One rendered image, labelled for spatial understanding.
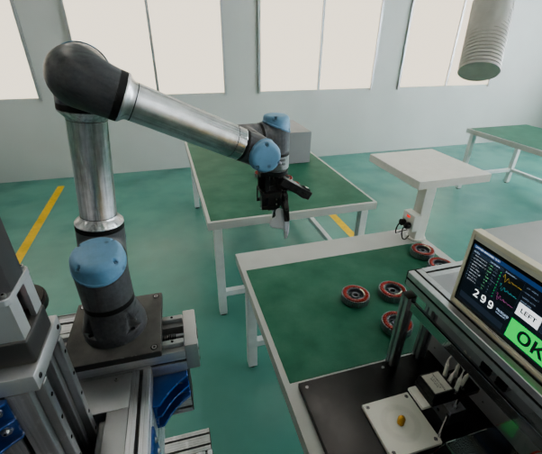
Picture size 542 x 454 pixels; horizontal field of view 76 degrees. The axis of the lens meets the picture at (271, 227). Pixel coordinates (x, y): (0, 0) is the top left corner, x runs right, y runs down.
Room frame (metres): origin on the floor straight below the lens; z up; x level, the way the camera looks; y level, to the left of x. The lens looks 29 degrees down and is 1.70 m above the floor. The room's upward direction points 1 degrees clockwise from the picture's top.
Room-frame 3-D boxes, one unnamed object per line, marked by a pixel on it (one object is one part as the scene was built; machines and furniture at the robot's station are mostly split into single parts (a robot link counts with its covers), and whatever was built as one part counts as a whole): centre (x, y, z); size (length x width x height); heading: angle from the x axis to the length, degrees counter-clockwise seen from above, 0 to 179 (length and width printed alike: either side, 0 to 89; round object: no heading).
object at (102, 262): (0.66, 0.40, 1.20); 0.13 x 0.12 x 0.14; 23
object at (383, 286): (1.13, -0.51, 0.77); 0.11 x 0.11 x 0.04
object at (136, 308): (0.65, 0.39, 1.09); 0.15 x 0.15 x 0.10
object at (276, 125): (0.97, -0.01, 1.45); 0.09 x 0.08 x 0.11; 113
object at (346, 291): (1.10, -0.35, 0.77); 0.11 x 0.11 x 0.04
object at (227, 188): (2.78, 0.10, 0.38); 1.85 x 1.10 x 0.75; 17
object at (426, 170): (1.48, -0.69, 0.98); 0.37 x 0.35 x 0.46; 17
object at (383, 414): (0.56, -0.36, 0.78); 0.15 x 0.15 x 0.01; 17
